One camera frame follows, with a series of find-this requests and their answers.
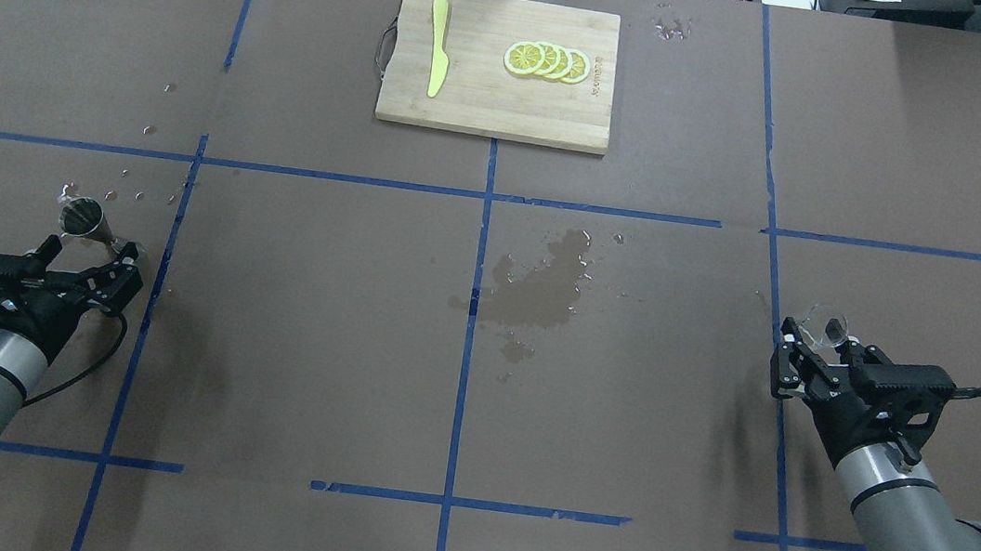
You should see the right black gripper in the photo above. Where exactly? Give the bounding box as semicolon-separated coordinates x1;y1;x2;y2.
769;317;940;467

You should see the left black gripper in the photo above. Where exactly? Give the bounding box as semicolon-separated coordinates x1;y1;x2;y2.
0;234;143;354

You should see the clear glass cup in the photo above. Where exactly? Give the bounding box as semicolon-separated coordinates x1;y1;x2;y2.
797;303;850;350

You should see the steel measuring jigger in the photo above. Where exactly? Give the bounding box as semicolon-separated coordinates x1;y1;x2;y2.
59;195;127;255

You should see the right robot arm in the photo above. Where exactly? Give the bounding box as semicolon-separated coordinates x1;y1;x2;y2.
769;317;981;551

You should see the lemon slice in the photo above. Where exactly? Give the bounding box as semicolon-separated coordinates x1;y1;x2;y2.
558;49;593;85
534;40;566;79
503;41;546;76
546;46;574;81

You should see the yellow plastic knife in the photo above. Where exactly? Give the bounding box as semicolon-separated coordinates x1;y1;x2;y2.
425;0;451;98

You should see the bamboo cutting board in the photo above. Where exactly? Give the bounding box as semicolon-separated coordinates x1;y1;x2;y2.
374;0;621;155

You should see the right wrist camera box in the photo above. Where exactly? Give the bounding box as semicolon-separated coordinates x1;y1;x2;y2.
851;363;957;400

